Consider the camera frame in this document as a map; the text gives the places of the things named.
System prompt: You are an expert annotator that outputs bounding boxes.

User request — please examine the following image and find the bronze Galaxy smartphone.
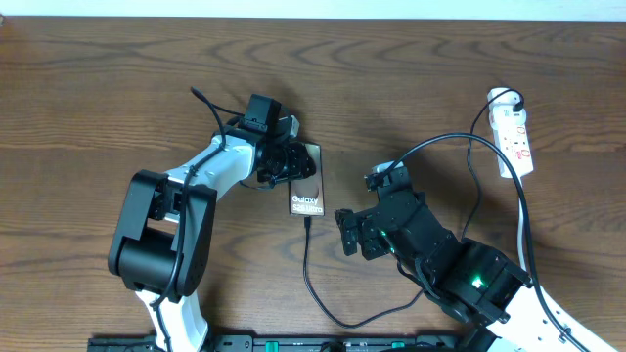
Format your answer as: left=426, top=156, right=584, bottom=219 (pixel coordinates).
left=289, top=144, right=325, bottom=217

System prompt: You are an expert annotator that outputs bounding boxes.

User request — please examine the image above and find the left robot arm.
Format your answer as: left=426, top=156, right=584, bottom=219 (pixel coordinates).
left=108, top=94, right=316, bottom=351

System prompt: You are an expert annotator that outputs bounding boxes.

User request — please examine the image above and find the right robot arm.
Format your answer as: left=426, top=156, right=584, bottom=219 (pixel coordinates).
left=335, top=190, right=611, bottom=351

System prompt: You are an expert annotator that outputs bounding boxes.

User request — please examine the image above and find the black charging cable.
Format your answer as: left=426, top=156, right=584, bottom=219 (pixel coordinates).
left=301, top=87, right=526, bottom=330

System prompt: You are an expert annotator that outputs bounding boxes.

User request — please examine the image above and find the white power strip cord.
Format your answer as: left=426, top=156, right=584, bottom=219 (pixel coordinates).
left=515, top=176, right=530, bottom=273

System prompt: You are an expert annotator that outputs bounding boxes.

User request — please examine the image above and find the black left camera cable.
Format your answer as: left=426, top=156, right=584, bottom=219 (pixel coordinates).
left=149, top=86, right=246, bottom=352

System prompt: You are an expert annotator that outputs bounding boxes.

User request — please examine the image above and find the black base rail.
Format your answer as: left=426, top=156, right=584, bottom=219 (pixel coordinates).
left=86, top=330, right=497, bottom=352

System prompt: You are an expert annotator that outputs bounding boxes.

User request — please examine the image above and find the white power strip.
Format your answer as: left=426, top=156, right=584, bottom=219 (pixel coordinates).
left=487, top=87, right=534, bottom=178

